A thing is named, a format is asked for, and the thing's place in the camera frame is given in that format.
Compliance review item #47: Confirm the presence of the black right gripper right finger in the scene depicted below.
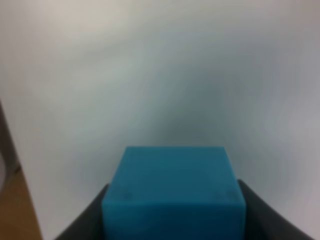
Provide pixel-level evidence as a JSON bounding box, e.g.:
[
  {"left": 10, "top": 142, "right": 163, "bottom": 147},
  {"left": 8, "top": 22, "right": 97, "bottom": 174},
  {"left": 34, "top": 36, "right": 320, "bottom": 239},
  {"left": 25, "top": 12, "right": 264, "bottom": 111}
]
[{"left": 238, "top": 179, "right": 311, "bottom": 240}]

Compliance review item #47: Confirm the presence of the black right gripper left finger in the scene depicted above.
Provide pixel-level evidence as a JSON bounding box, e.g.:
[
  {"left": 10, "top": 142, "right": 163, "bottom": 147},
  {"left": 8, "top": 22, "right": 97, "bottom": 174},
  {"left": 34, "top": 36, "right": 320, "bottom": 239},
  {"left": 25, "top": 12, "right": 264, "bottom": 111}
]
[{"left": 56, "top": 184, "right": 109, "bottom": 240}]

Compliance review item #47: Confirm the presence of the blue cube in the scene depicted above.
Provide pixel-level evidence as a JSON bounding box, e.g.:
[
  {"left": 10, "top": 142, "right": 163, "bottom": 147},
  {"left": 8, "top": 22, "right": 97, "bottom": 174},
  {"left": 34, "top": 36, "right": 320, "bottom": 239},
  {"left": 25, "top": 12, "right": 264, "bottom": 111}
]
[{"left": 101, "top": 146, "right": 246, "bottom": 240}]

